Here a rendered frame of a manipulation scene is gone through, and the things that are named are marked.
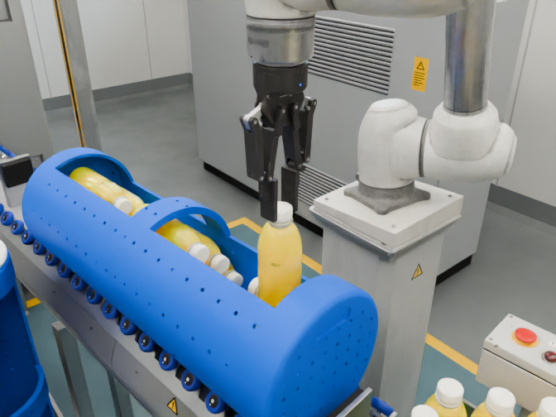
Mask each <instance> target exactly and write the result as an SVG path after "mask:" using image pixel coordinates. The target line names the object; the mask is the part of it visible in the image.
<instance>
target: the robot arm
mask: <svg viewBox="0 0 556 417"><path fill-rule="evenodd" d="M244 2H245V7H246V15H247V18H246V24H247V55H248V57H249V58H250V59H252V60H253V61H252V76H253V87H254V89H255V90H256V102H255V105H254V109H253V110H252V111H251V112H250V113H249V114H245V113H243V114H242V115H241V116H240V118H239V119H240V122H241V124H242V127H243V130H244V140H245V152H246V163H247V177H249V178H251V179H253V180H256V181H258V197H259V199H260V200H261V217H263V218H265V219H267V220H269V221H271V222H273V223H274V222H276V221H277V202H278V180H277V179H275V178H273V176H274V170H275V164H276V153H277V147H278V141H279V137H280V136H281V135H282V141H283V147H284V153H285V164H286V165H287V166H285V165H283V166H282V167H281V202H286V203H289V204H291V205H292V208H293V212H297V211H298V187H299V185H300V171H302V172H303V171H304V170H305V168H306V166H304V165H303V164H304V163H308V162H309V160H310V151H311V140H312V129H313V118H314V110H315V108H316V105H317V100H316V99H315V98H309V97H306V96H304V92H303V91H304V90H305V89H306V88H307V85H308V63H309V62H308V61H307V60H310V59H311V58H312V57H313V55H314V25H315V22H316V20H315V12H318V11H328V10H336V11H345V12H354V13H356V14H360V15H365V16H372V17H390V18H431V17H441V16H445V15H446V27H445V59H444V91H443V102H441V104H440V105H439V106H438V107H436V109H435V110H434V115H433V118H432V119H427V118H424V117H421V116H418V111H417V109H416V108H415V107H414V106H413V105H412V104H411V103H408V102H406V101H405V100H403V99H399V98H389V99H383V100H380V101H377V102H374V103H373V104H372V105H371V106H370V107H369V109H368V111H367V113H366V115H365V117H364V118H363V120H362V124H361V126H360V130H359V135H358V144H357V164H358V171H359V172H357V173H356V180H357V181H358V185H356V186H353V187H348V188H346V189H344V191H343V194H344V195H345V196H347V197H350V198H353V199H355V200H356V201H358V202H360V203H361V204H364V205H366V206H367V207H368V208H370V209H372V210H374V211H375V212H376V213H377V214H379V215H387V214H388V213H390V212H392V211H394V210H397V209H400V208H403V207H405V206H408V205H411V204H414V203H417V202H419V201H424V200H429V199H430V192H428V191H425V190H422V189H419V188H417V187H415V178H419V177H424V178H430V179H435V180H445V181H453V182H482V181H488V180H494V179H497V178H500V177H502V176H503V175H504V174H506V173H508V172H509V171H510V168H511V166H512V162H513V159H514V155H515V149H516V143H517V138H516V136H515V134H514V131H513V130H512V129H511V128H510V127H509V126H508V125H507V124H505V123H501V122H500V120H499V117H498V111H497V109H496V107H495V106H494V105H493V104H492V103H491V102H490V101H489V100H488V99H487V98H488V88H489V78H490V68H491V49H492V40H493V30H494V20H495V15H496V0H244ZM260 119H261V120H260ZM273 128H274V129H273ZM302 151H303V152H304V153H301V152H302ZM264 171H265V172H264Z"/></svg>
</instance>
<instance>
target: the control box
mask: <svg viewBox="0 0 556 417"><path fill-rule="evenodd" d="M518 328H527V329H530V330H532V331H533V332H534V333H535V334H536V335H537V340H536V342H534V343H524V342H522V341H520V340H519V339H518V338H517V337H516V336H515V330H516V329H518ZM551 341H552V342H551ZM552 343H554V344H553V345H552ZM546 351H553V352H556V335H554V334H552V333H550V332H548V331H546V330H543V329H541V328H539V327H537V326H535V325H533V324H530V323H528V322H526V321H524V320H523V319H519V318H517V317H515V316H514V315H512V314H508V315H507V316H506V317H505V318H504V319H503V320H502V321H501V322H500V323H499V324H498V325H497V327H496V328H495V329H494V330H493V331H492V332H491V333H490V334H489V335H488V336H487V338H486V339H485V341H484V344H483V349H482V355H481V358H480V362H479V365H478V369H477V375H476V381H478V382H479V383H481V384H483V385H484V386H486V387H488V388H490V389H491V388H493V387H501V388H505V389H507V390H508V391H510V392H511V393H512V394H513V395H514V397H515V403H516V404H517V405H520V406H522V407H523V408H525V409H527V410H528V411H530V412H532V413H533V412H535V411H536V410H537V409H538V408H539V405H540V402H541V400H542V399H543V398H545V397H549V396H551V397H555V398H556V362H549V361H547V360H546V359H545V358H544V353H545V352H546Z"/></svg>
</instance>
